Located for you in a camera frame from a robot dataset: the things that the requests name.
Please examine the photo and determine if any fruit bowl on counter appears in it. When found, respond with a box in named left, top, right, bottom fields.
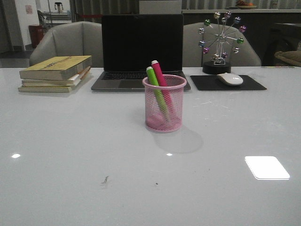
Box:
left=236, top=0, right=257, bottom=9

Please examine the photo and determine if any grey open laptop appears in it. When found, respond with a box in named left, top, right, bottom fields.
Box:
left=91, top=14, right=185, bottom=92

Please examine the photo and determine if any right grey armchair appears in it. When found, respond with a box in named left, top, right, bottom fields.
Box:
left=182, top=22, right=261, bottom=67

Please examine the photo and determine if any pink mesh pen holder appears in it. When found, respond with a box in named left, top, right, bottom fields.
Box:
left=143, top=74, right=187, bottom=132

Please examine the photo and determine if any ferris wheel desk ornament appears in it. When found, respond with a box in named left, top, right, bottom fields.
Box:
left=198, top=11, right=244, bottom=75

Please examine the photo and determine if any white computer mouse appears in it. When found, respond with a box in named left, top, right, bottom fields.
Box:
left=217, top=73, right=243, bottom=86

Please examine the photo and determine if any top yellow book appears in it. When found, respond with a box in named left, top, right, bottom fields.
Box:
left=19, top=56, right=92, bottom=81

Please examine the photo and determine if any black mouse pad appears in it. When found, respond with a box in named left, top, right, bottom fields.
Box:
left=190, top=75, right=267, bottom=91

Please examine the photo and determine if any beige cushion at right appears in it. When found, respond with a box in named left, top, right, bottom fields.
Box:
left=274, top=50, right=301, bottom=67

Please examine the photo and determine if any pink highlighter pen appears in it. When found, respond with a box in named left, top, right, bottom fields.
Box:
left=151, top=60, right=174, bottom=113

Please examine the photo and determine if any middle cream book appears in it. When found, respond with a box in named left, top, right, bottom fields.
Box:
left=22, top=66, right=91, bottom=87

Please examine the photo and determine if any green highlighter pen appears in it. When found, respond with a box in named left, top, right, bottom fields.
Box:
left=146, top=66, right=170, bottom=121

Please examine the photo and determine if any left grey armchair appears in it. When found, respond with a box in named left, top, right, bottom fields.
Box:
left=29, top=21, right=103, bottom=68

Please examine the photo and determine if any red bin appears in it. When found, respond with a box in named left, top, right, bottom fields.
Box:
left=29, top=24, right=44, bottom=48

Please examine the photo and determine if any grey armchair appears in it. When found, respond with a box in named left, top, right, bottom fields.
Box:
left=29, top=21, right=103, bottom=68
left=182, top=22, right=261, bottom=67

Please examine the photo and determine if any bottom yellow book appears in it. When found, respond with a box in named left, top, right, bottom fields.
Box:
left=18, top=72, right=90, bottom=92

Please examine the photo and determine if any yellow book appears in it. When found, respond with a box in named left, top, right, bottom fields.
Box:
left=18, top=72, right=90, bottom=92
left=19, top=56, right=92, bottom=81

